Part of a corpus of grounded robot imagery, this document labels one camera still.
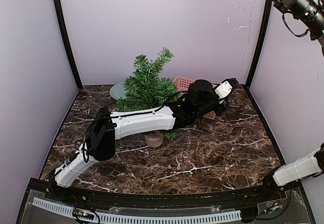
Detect small green christmas tree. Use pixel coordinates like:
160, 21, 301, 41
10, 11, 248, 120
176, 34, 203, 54
116, 47, 183, 149

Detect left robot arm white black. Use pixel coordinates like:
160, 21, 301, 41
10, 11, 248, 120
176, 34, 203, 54
49, 78, 238, 202

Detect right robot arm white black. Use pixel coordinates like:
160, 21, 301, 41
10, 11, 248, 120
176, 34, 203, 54
258, 0, 323, 201

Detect pink plastic basket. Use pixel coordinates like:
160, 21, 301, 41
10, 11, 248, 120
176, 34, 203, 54
173, 76, 216, 120

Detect pale green plate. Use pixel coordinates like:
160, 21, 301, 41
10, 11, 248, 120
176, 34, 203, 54
109, 81, 127, 100

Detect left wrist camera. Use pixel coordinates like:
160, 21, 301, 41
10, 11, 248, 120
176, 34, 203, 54
215, 78, 238, 100

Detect black front rail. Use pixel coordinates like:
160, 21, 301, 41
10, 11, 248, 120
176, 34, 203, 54
30, 177, 289, 212

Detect white slotted cable duct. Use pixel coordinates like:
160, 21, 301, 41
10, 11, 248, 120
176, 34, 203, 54
32, 197, 242, 223

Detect right black frame post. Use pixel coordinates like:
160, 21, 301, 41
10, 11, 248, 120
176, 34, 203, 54
245, 0, 272, 91

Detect black frame post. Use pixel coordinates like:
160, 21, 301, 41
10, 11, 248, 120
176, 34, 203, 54
245, 0, 272, 91
53, 0, 83, 90

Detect left black frame post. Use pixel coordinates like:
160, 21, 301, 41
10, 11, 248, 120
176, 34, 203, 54
53, 0, 83, 90

